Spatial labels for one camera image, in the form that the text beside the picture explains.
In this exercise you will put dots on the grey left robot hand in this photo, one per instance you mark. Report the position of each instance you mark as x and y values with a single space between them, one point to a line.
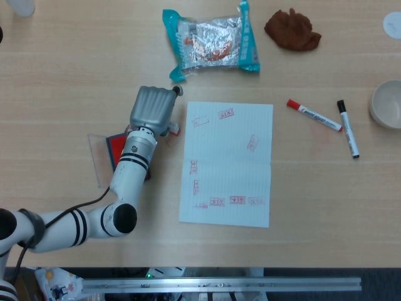
152 108

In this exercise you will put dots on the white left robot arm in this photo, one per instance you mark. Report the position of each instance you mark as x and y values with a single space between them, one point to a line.
131 178

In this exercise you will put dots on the red ink pad clear lid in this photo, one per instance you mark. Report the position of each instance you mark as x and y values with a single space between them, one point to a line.
113 150

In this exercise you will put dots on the teal foil snack bag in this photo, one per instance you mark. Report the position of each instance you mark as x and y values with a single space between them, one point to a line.
213 40

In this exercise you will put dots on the white lined paper sheet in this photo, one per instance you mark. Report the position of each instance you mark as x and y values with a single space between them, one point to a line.
228 169

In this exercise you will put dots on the brown crumpled cloth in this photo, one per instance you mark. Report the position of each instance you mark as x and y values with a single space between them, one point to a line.
293 31

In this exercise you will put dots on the red whiteboard marker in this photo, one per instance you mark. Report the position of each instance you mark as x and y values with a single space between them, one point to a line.
313 114

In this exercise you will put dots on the white device with green light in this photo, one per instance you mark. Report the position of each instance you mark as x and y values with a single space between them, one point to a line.
164 272

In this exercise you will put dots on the clear plastic cup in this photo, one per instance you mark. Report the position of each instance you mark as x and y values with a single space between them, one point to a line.
20 7

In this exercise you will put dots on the black object at table edge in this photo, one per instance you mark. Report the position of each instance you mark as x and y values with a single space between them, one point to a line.
1 34

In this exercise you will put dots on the black whiteboard marker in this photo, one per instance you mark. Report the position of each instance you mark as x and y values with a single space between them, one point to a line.
347 128

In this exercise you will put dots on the white printed plastic bag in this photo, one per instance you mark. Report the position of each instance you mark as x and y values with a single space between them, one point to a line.
58 283

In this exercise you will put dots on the beige bowl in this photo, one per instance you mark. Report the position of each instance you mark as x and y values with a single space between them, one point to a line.
387 103

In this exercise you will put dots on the white round lid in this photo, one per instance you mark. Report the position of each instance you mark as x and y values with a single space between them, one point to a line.
393 25

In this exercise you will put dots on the aluminium rail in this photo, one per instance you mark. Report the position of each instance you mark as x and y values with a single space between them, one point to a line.
219 284

